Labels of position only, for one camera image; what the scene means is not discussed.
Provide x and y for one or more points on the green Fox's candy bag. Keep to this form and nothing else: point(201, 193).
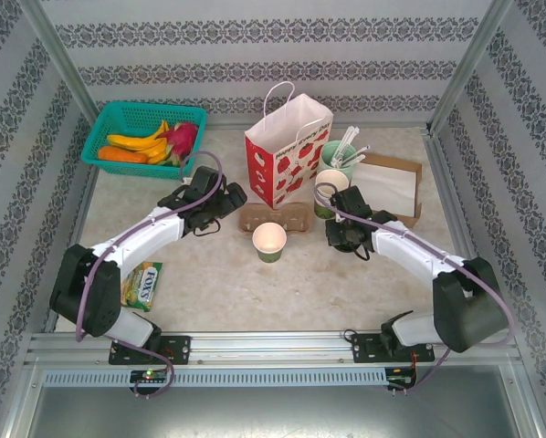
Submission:
point(145, 287)

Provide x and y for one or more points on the white paper bag red print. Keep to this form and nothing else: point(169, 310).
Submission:
point(264, 169)

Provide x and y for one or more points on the pink dragon fruit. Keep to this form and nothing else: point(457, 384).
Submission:
point(184, 134)

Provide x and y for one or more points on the white wrapped straw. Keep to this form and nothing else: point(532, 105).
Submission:
point(355, 160)
point(357, 152)
point(351, 140)
point(346, 137)

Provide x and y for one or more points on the mint green holder cup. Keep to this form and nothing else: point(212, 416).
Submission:
point(330, 150)

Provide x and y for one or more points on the small circuit board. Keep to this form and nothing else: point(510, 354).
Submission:
point(147, 376)
point(398, 378)

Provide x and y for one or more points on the left small circuit board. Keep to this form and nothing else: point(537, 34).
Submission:
point(147, 376)

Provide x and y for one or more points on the aluminium frame post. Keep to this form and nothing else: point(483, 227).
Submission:
point(58, 55)
point(471, 55)

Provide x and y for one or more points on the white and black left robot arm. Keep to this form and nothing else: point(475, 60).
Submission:
point(131, 237)

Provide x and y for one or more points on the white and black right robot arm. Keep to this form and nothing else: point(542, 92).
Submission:
point(410, 251)

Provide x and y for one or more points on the green paper cup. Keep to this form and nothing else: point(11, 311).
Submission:
point(269, 237)

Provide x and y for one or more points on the right small circuit board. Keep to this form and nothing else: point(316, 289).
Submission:
point(398, 378)

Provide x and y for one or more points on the orange carrot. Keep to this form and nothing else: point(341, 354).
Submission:
point(118, 155)

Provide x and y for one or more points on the yellow banana bunch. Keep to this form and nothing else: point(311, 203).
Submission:
point(136, 140)

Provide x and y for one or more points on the brown cardboard napkin box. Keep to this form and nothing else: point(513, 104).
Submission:
point(387, 159)

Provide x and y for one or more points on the brown cardboard cup carrier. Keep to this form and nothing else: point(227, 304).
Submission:
point(296, 219)

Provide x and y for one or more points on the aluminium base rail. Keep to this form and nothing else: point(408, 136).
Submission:
point(268, 347)

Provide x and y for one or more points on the teal plastic basket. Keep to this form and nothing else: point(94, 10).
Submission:
point(131, 114)

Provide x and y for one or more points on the stacked green paper cups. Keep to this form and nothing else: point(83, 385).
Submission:
point(332, 180)

